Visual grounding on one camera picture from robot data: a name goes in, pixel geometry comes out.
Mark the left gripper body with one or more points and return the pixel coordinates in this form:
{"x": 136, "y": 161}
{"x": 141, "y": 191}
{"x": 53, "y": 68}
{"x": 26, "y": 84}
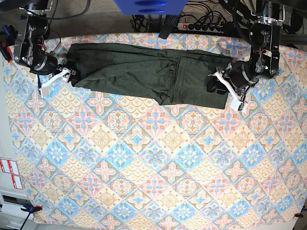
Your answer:
{"x": 239, "y": 76}

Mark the blue clamp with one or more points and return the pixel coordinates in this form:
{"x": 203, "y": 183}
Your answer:
{"x": 30, "y": 210}
{"x": 6, "y": 40}

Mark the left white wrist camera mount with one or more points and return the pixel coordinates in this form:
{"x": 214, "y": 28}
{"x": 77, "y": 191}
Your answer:
{"x": 238, "y": 102}

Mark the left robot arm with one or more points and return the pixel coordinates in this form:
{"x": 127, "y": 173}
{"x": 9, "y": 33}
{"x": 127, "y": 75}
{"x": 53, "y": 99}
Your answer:
{"x": 264, "y": 38}

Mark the dark green long-sleeve shirt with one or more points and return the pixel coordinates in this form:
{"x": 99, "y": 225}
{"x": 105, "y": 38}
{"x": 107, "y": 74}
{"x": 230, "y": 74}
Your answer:
{"x": 168, "y": 76}

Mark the black remote control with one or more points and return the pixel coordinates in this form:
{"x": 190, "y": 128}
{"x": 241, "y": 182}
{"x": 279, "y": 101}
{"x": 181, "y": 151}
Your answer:
{"x": 168, "y": 26}

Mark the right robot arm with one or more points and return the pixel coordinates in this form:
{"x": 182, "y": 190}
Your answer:
{"x": 29, "y": 47}

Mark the blue clamp bottom left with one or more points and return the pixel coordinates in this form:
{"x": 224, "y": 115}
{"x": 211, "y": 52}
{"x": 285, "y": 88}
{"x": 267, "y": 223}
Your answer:
{"x": 30, "y": 210}

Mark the orange clamp bottom right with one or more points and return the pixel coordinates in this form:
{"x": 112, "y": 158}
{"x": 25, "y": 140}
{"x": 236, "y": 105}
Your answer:
{"x": 298, "y": 215}

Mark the blue clamp top left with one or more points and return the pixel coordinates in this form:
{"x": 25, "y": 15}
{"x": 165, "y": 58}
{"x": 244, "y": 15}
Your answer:
{"x": 6, "y": 40}

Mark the red white labels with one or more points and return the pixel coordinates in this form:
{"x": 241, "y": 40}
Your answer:
{"x": 10, "y": 167}

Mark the blue plastic box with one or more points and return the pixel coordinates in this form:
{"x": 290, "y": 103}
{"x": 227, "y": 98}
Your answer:
{"x": 147, "y": 7}

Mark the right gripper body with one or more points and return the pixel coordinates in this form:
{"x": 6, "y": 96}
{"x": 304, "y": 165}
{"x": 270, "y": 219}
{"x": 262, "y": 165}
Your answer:
{"x": 47, "y": 65}

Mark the colourful patterned tablecloth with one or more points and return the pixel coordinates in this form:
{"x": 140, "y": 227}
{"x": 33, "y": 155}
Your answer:
{"x": 102, "y": 161}

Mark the white power strip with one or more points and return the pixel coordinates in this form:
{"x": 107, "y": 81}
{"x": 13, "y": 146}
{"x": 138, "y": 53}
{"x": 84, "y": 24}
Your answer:
{"x": 198, "y": 27}

